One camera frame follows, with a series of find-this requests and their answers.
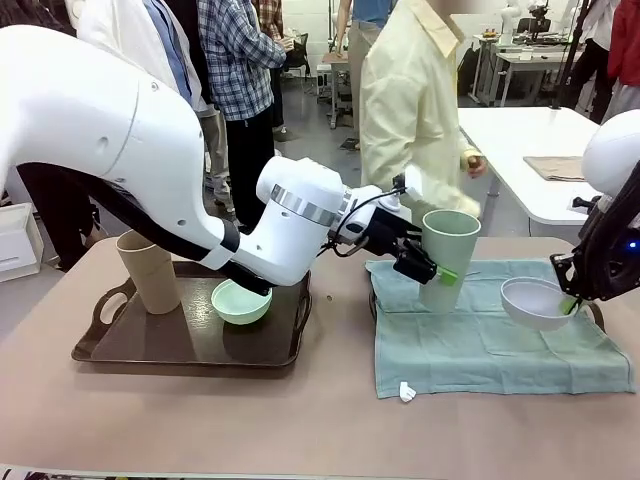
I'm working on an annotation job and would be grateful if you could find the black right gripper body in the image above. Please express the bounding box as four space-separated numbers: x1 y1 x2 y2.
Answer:
573 199 640 304

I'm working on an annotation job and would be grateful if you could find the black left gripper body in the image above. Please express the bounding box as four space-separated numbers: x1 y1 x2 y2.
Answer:
348 204 427 267

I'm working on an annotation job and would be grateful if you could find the tall pale green cup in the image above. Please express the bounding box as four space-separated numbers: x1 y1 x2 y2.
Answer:
418 209 483 316

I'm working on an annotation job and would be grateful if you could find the white plastic bowl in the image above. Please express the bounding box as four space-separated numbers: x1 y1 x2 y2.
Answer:
500 276 579 333

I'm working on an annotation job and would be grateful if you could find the green towel mat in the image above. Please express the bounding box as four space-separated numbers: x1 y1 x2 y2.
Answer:
364 257 636 401

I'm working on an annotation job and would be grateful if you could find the tall beige plastic cup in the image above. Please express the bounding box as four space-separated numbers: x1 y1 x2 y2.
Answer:
115 230 182 316

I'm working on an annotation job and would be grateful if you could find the person left forearm yellow sleeve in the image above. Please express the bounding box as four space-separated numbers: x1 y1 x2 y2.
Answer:
451 126 477 162

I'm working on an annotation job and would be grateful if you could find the person right forearm yellow sleeve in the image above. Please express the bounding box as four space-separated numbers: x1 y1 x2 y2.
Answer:
408 168 483 218

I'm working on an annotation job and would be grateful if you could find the dark brown serving tray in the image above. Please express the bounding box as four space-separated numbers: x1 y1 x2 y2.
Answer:
71 260 313 369
367 259 607 342

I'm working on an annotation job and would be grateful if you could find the person left hand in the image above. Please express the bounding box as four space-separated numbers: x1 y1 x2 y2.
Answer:
462 151 489 179

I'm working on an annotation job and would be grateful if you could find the beige folded cloth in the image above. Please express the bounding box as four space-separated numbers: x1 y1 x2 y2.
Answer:
522 155 589 183

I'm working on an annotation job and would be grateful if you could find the white work table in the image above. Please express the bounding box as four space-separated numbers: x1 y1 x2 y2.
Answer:
456 105 615 225

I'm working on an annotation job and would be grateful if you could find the person in yellow gown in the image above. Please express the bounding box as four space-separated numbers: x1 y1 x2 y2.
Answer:
359 0 489 237

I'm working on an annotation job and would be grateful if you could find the pale green plastic bowl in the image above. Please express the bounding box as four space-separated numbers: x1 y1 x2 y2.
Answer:
210 278 275 327

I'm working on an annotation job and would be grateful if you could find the person in black trousers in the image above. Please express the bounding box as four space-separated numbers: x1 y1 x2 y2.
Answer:
569 0 614 124

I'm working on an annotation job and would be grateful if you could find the black office chair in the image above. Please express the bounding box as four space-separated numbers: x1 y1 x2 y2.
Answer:
286 30 310 69

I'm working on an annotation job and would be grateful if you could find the black stand pole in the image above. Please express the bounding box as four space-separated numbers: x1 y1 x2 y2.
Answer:
551 0 592 112

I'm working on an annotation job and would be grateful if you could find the grey work table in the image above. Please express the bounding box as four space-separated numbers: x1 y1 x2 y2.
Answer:
471 31 586 108

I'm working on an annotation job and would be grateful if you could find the person in plaid shirt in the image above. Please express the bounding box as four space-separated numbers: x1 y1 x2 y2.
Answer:
196 0 290 236

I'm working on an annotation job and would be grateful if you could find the person in red jacket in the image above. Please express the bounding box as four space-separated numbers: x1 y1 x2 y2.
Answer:
602 0 640 127

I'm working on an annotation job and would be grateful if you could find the dark patterned garment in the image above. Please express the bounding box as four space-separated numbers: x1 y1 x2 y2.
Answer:
0 0 102 274

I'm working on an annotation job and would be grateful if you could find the white storage box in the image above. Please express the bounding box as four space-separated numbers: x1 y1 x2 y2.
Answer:
0 201 43 284

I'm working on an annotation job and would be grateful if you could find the thin black camera cable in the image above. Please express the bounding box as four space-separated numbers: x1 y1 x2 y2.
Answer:
328 186 407 258

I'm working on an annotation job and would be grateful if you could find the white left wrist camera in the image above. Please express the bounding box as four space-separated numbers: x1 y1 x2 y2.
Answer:
391 165 427 202

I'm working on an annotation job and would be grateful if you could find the black left arm cable sleeve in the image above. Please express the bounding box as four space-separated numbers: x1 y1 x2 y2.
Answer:
91 176 275 297

